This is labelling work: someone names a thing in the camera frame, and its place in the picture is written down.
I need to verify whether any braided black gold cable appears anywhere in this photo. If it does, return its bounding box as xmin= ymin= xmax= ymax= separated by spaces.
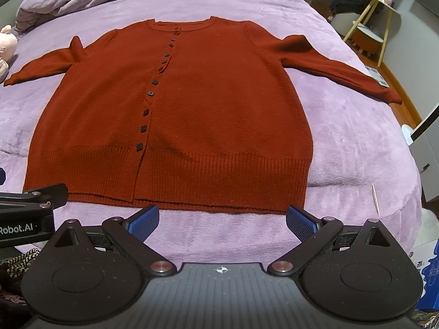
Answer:
xmin=0 ymin=246 xmax=44 ymax=280

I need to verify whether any black garment on table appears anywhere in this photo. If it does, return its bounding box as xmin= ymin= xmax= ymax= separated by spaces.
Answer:
xmin=329 ymin=0 xmax=371 ymax=16

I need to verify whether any round orange footstool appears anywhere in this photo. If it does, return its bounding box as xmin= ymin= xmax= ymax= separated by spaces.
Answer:
xmin=351 ymin=23 xmax=384 ymax=56

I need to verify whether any blue printed cardboard box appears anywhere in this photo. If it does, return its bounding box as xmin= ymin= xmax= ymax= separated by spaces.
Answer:
xmin=409 ymin=240 xmax=439 ymax=311

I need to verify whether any dark red knit cardigan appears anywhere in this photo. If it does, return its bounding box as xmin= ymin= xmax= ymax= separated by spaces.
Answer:
xmin=4 ymin=17 xmax=400 ymax=214

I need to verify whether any yellow-legged side table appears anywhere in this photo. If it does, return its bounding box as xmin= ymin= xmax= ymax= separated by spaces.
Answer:
xmin=342 ymin=0 xmax=402 ymax=68

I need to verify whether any pink plush toy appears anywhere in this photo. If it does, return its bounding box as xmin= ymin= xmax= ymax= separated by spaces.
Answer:
xmin=0 ymin=25 xmax=18 ymax=82

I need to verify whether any white wooden stick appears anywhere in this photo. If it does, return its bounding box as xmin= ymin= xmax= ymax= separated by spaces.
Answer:
xmin=371 ymin=183 xmax=380 ymax=218

